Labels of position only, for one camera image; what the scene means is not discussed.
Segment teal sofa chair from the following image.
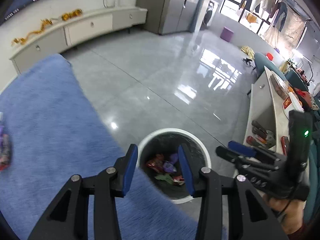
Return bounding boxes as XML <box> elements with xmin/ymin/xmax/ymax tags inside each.
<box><xmin>254</xmin><ymin>52</ymin><xmax>286</xmax><ymax>81</ymax></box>

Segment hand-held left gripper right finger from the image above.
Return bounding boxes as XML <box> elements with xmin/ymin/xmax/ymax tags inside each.
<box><xmin>178</xmin><ymin>144</ymin><xmax>289</xmax><ymax>240</ymax></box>

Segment purple snack wrapper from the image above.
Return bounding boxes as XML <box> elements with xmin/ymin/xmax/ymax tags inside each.
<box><xmin>162</xmin><ymin>153</ymin><xmax>179</xmax><ymax>173</ymax></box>

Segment golden dragon ornament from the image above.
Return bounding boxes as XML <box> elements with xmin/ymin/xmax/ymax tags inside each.
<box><xmin>11</xmin><ymin>17</ymin><xmax>54</xmax><ymax>46</ymax></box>

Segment yellow cloth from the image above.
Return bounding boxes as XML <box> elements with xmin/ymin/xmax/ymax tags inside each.
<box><xmin>240</xmin><ymin>45</ymin><xmax>256</xmax><ymax>58</ymax></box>

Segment grey refrigerator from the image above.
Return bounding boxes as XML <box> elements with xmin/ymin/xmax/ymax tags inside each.
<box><xmin>136</xmin><ymin>0</ymin><xmax>212</xmax><ymax>35</ymax></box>

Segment beige hanging blanket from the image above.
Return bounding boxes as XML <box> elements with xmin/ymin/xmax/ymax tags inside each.
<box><xmin>264</xmin><ymin>12</ymin><xmax>307</xmax><ymax>52</ymax></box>

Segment small black object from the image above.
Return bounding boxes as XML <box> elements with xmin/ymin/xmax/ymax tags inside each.
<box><xmin>242</xmin><ymin>58</ymin><xmax>256</xmax><ymax>71</ymax></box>

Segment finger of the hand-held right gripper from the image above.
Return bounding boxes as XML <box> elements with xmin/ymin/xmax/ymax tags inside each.
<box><xmin>228</xmin><ymin>141</ymin><xmax>286</xmax><ymax>166</ymax></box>
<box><xmin>216</xmin><ymin>146</ymin><xmax>281</xmax><ymax>181</ymax></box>

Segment green snack wrapper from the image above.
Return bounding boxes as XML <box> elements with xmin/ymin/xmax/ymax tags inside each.
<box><xmin>154</xmin><ymin>172</ymin><xmax>175</xmax><ymax>183</ymax></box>

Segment person's right hand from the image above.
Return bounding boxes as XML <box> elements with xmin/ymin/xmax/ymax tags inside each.
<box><xmin>270</xmin><ymin>196</ymin><xmax>305</xmax><ymax>234</ymax></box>

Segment row of hanging clothes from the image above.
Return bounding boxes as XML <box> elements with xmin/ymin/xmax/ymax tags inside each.
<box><xmin>229</xmin><ymin>0</ymin><xmax>289</xmax><ymax>33</ymax></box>

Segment red snack wrapper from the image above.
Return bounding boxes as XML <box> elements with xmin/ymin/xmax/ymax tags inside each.
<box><xmin>146</xmin><ymin>154</ymin><xmax>166</xmax><ymax>172</ymax></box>

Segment white round waste bin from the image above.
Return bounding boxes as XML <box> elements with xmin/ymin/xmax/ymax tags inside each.
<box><xmin>137</xmin><ymin>128</ymin><xmax>212</xmax><ymax>204</ymax></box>

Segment clear plastic box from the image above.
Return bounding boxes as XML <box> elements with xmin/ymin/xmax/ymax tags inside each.
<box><xmin>269</xmin><ymin>73</ymin><xmax>291</xmax><ymax>98</ymax></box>

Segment dark red snack packet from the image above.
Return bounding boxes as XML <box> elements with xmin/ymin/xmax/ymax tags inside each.
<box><xmin>0</xmin><ymin>134</ymin><xmax>12</xmax><ymax>171</ymax></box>

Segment washing machine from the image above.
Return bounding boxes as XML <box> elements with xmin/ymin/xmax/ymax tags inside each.
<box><xmin>203</xmin><ymin>1</ymin><xmax>221</xmax><ymax>27</ymax></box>

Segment red gift box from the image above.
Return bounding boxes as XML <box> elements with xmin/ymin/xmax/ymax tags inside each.
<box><xmin>282</xmin><ymin>92</ymin><xmax>305</xmax><ymax>112</ymax></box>

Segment yellow gold ornament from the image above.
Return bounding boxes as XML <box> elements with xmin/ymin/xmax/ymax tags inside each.
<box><xmin>61</xmin><ymin>9</ymin><xmax>83</xmax><ymax>21</ymax></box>

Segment pile of dark red packets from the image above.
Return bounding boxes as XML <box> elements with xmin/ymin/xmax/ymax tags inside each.
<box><xmin>246</xmin><ymin>119</ymin><xmax>277</xmax><ymax>151</ymax></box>

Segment purple cube stool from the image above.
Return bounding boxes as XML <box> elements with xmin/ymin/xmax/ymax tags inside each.
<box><xmin>220</xmin><ymin>26</ymin><xmax>235</xmax><ymax>42</ymax></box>

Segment white coffee table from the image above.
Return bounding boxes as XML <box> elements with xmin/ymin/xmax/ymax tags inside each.
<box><xmin>244</xmin><ymin>65</ymin><xmax>312</xmax><ymax>157</ymax></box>

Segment person's right forearm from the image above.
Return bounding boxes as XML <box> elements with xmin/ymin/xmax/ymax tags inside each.
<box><xmin>287</xmin><ymin>223</ymin><xmax>311</xmax><ymax>236</ymax></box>

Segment blue rug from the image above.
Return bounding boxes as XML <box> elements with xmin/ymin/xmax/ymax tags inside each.
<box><xmin>0</xmin><ymin>54</ymin><xmax>228</xmax><ymax>240</ymax></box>

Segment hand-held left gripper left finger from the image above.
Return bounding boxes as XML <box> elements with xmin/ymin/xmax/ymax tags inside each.
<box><xmin>27</xmin><ymin>144</ymin><xmax>139</xmax><ymax>240</ymax></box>

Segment white low cabinet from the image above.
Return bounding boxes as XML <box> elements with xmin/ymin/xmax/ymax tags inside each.
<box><xmin>10</xmin><ymin>6</ymin><xmax>148</xmax><ymax>75</ymax></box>

